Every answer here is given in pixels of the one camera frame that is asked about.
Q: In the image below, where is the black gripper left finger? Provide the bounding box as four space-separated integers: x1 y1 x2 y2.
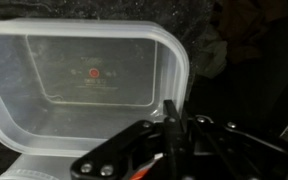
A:
70 99 186 180

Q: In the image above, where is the clear rectangular plastic container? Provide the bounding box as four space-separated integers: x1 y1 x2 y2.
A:
0 18 191 158

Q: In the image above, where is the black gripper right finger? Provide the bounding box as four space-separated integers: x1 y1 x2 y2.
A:
186 114 288 180

